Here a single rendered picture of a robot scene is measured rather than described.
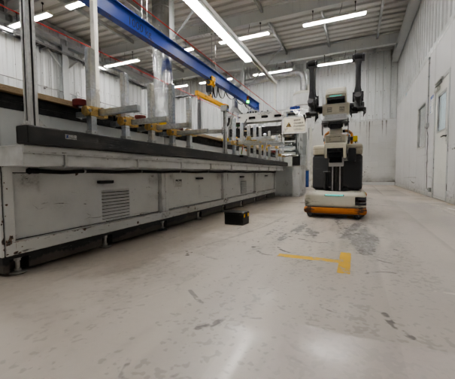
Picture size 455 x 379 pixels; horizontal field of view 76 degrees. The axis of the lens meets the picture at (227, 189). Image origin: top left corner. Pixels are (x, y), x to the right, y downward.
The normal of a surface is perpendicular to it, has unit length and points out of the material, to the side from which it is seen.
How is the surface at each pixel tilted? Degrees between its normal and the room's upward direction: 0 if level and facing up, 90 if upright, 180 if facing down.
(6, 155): 90
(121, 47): 90
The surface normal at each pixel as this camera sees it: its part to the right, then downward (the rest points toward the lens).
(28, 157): 0.91, 0.01
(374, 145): -0.40, 0.05
